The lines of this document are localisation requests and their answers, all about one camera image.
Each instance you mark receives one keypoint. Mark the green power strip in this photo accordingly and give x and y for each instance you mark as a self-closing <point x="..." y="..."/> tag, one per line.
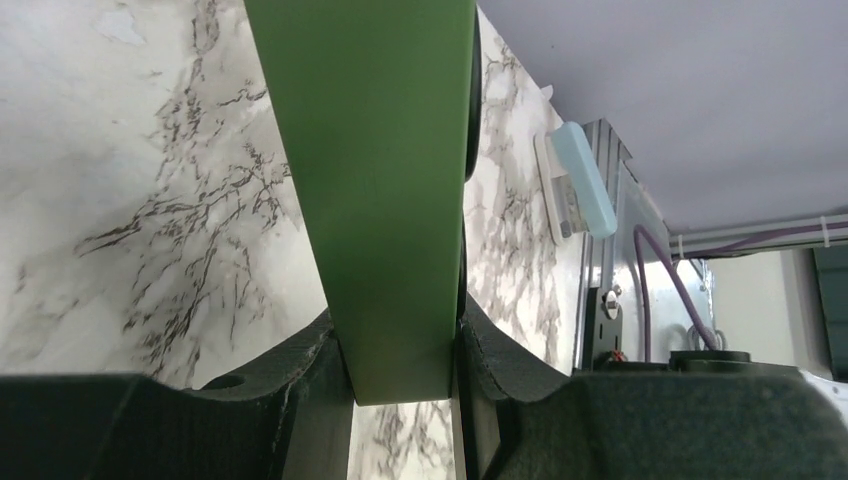
<point x="373" y="103"/>

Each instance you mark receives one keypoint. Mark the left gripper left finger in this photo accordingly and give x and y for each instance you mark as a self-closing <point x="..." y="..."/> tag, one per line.
<point x="287" y="414"/>

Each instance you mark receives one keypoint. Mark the light blue wall plug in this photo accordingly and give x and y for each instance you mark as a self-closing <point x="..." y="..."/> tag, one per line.
<point x="575" y="194"/>

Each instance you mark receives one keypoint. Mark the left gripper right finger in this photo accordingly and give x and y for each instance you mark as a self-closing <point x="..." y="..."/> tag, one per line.
<point x="701" y="415"/>

